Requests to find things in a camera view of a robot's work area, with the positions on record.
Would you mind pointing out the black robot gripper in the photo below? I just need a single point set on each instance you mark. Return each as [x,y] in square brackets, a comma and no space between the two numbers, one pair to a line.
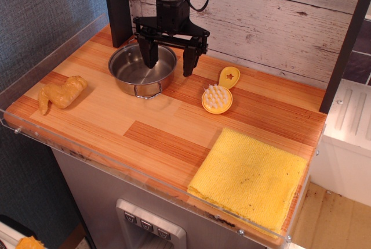
[171,26]

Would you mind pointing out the stainless steel pan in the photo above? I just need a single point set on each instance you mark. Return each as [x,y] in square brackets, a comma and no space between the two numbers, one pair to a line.
[135,78]

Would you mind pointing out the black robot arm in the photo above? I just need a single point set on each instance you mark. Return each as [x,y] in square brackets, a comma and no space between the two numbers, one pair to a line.
[172,27]

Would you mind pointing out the yellow folded cloth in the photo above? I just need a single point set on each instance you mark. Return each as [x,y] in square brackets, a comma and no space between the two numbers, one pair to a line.
[249,178]

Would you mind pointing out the yellow scrub brush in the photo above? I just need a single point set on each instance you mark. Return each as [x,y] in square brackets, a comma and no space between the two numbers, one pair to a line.
[217,98]

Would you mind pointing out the toy chicken wing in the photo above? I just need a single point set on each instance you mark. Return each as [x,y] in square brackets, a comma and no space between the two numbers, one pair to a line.
[61,95]

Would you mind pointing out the grey toy kitchen cabinet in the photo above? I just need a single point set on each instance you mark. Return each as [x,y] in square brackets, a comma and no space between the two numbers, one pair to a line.
[96,190]

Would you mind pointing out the clear acrylic table guard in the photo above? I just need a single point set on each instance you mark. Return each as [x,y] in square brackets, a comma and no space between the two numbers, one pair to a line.
[161,141]

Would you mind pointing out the silver dispenser button panel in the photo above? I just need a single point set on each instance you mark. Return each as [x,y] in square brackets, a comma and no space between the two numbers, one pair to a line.
[143,229]

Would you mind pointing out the white toy sink unit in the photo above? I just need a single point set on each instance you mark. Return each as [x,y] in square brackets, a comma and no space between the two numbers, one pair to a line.
[342,160]

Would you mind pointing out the yellow object bottom left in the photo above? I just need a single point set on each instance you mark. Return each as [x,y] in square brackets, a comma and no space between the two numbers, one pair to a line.
[29,243]

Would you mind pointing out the dark left frame post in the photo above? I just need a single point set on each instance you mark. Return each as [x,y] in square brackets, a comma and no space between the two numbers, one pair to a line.
[120,21]

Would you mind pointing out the dark frame post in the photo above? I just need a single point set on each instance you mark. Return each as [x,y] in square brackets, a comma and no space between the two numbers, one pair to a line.
[120,21]
[345,52]

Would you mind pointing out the dark right frame post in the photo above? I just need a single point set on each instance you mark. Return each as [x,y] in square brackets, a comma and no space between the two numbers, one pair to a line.
[345,52]

